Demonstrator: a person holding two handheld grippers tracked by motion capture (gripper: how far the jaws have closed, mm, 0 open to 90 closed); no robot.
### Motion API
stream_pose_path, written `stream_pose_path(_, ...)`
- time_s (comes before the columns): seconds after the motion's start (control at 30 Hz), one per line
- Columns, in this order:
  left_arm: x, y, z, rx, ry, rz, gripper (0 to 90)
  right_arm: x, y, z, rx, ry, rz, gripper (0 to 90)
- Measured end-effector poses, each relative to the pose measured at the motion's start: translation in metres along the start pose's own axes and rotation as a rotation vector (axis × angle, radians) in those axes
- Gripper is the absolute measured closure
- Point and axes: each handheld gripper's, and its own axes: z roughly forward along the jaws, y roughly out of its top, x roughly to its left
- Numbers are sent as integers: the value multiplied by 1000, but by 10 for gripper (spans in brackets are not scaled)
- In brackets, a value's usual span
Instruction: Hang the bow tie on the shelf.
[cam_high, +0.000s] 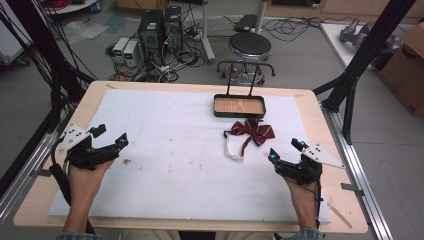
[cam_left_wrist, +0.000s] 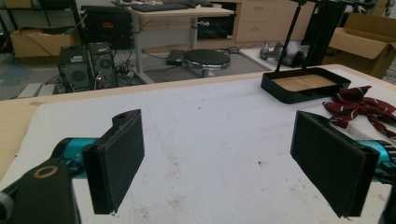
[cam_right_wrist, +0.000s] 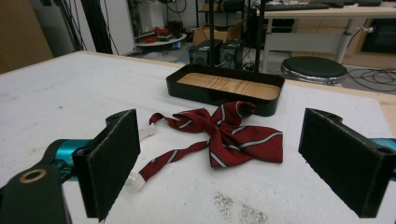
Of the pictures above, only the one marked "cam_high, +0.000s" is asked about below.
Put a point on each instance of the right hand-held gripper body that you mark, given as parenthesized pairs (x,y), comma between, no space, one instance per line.
(301,171)

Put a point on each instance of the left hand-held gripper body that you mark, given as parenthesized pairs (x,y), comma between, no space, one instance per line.
(83,155)

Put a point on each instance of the person's right hand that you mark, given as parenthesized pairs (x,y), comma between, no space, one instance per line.
(304,198)

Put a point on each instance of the person's left hand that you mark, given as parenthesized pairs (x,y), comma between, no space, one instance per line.
(85,183)

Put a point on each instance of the dark red striped bow tie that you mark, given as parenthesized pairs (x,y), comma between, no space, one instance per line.
(255,131)

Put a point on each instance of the white foam mat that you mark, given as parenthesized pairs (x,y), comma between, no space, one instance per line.
(173,150)

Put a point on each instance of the thin wooden stick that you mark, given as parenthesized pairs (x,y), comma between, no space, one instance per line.
(339,215)

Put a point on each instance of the black tray with wooden bottom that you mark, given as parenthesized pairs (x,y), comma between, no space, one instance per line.
(239,106)

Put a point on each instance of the white power supply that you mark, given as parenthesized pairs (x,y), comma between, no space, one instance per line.
(131,53)
(120,49)

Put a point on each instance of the computer tower units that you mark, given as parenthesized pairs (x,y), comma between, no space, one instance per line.
(173,63)

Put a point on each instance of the black computer tower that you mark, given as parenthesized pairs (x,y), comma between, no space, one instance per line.
(173,28)
(150,35)

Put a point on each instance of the black round stool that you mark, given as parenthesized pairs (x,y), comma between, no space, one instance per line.
(250,45)

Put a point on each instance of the brown cardboard box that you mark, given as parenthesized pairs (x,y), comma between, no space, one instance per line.
(405,73)

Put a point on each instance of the white table leg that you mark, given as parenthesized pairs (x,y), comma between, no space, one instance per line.
(261,15)
(207,33)

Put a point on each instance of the grey metal bracket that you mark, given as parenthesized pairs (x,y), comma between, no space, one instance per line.
(41,172)
(352,188)

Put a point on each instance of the aluminium rail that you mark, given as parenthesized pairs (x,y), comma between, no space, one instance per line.
(358,173)
(23,180)

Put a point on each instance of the black metal frame strut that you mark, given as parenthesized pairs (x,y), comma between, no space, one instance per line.
(50,56)
(363,63)

